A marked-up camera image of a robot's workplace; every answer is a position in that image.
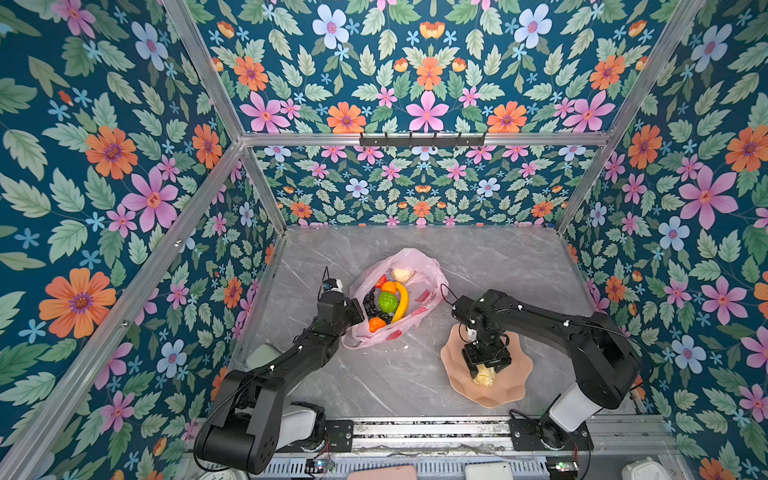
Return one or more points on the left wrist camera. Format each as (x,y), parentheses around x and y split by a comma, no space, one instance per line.
(332,285)

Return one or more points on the green fake custard apple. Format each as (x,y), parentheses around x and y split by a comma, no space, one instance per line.
(388,303)

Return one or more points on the orange fake fruit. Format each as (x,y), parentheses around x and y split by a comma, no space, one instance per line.
(389,287)
(375,324)

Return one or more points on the pale round fake fruit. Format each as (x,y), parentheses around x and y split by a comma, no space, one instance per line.
(402,275)

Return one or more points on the dark purple fake grapes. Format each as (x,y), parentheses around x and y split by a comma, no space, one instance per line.
(372,309)

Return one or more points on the red fake fruit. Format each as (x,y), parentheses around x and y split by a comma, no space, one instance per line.
(380,282)

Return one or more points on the black hook rail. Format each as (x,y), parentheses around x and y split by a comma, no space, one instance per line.
(439,140)

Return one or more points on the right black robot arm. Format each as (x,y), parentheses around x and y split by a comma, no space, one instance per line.
(605,363)

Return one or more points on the white clock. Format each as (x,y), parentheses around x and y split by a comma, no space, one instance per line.
(227,474)

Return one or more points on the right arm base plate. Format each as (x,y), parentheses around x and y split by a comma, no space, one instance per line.
(529,435)

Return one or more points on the beige fake potato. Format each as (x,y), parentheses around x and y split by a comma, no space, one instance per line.
(485,376)

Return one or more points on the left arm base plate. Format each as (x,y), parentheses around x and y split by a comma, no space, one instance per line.
(335,436)

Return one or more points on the green rectangular container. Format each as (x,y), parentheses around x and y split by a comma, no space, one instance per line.
(262,355)

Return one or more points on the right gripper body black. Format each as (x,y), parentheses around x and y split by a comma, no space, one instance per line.
(483,351)

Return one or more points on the pink plastic bag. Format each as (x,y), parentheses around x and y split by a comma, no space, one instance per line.
(424,290)

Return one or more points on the pink flower-shaped plate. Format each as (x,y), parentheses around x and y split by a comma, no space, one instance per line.
(485,387)

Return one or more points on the yellow fake banana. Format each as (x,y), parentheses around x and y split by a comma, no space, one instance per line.
(403,304)

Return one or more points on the white round device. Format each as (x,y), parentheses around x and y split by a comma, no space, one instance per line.
(646,469)

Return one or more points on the white box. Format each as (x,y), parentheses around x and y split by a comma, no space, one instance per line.
(489,471)

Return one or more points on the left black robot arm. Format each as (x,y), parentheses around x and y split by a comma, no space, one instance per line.
(242,430)

